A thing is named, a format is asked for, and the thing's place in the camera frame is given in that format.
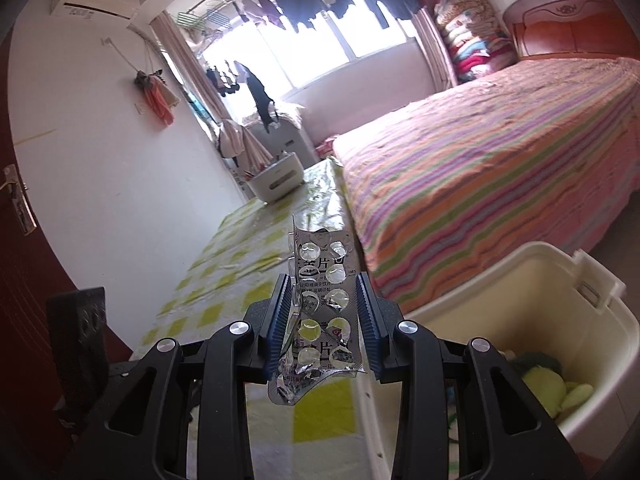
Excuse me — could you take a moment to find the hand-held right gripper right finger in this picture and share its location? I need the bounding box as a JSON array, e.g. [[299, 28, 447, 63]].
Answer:
[[354, 272, 586, 480]]

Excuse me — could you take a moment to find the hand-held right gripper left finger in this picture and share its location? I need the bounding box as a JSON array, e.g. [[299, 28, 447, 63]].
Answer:
[[65, 274, 296, 480]]

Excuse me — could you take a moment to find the silver blister pack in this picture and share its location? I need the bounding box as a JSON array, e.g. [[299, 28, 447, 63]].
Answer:
[[267, 214, 368, 406]]

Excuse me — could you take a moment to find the green plush toy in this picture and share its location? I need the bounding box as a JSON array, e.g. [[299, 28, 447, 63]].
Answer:
[[510, 350, 596, 418]]

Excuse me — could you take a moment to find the dark red door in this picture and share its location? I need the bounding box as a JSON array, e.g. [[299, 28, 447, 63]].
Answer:
[[0, 35, 83, 461]]

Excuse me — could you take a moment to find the yellow checkered tablecloth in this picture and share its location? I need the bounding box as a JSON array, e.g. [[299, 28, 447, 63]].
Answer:
[[127, 157, 396, 480]]

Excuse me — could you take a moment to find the white organizer box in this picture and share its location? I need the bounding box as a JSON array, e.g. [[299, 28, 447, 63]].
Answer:
[[247, 152, 306, 204]]

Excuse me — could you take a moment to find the pink cloth pile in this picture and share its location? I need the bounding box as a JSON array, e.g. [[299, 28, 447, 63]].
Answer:
[[315, 135, 342, 158]]

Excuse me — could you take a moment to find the white washing machine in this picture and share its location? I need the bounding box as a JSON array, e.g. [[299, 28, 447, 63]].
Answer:
[[245, 110, 312, 168]]

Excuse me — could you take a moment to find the bed with striped sheet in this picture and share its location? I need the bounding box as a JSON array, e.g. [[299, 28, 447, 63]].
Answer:
[[332, 55, 640, 316]]

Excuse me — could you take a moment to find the black hanging garment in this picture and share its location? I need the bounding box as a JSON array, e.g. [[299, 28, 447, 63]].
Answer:
[[247, 62, 278, 133]]

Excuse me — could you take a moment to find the orange cloth on hook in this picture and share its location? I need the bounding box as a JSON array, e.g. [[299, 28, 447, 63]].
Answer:
[[135, 69, 180, 128]]

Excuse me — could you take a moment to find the hanging small laundry cluster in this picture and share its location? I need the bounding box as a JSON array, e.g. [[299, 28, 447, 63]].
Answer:
[[202, 60, 251, 98]]

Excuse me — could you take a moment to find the striped pink curtain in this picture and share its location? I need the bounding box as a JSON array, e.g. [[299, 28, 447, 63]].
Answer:
[[412, 7, 458, 93]]

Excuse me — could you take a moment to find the tied pink curtain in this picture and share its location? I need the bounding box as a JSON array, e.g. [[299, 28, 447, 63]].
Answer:
[[150, 12, 273, 176]]

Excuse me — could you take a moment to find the stack of folded quilts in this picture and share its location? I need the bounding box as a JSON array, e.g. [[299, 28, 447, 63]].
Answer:
[[434, 0, 516, 83]]

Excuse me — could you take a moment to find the red wooden headboard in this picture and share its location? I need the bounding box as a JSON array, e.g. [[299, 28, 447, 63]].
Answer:
[[502, 0, 631, 61]]

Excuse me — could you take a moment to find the wire shelf rack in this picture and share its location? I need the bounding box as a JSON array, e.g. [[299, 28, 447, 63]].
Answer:
[[172, 7, 236, 41]]

